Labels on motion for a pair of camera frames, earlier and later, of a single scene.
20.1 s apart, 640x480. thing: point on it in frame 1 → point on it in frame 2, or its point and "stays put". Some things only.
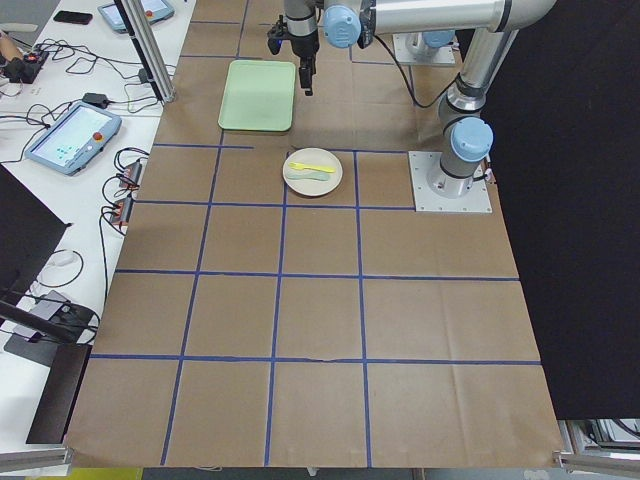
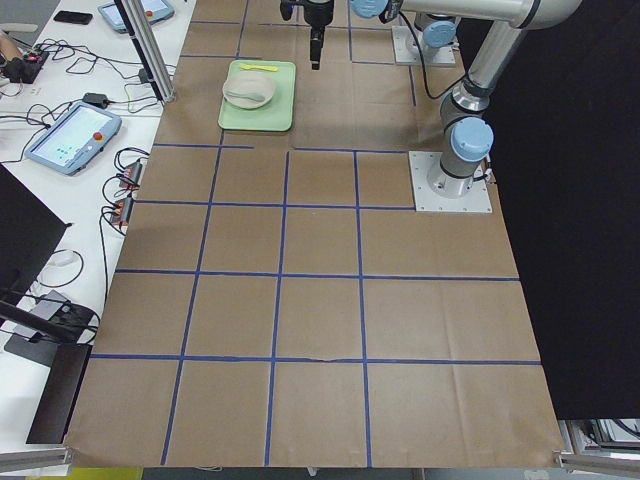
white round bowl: [318, 157] → [249, 89]
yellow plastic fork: [301, 167] → [250, 66]
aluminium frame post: [148, 48] stays put
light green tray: [258, 96] stays put
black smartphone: [72, 17] stays put
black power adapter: [95, 99] stays put
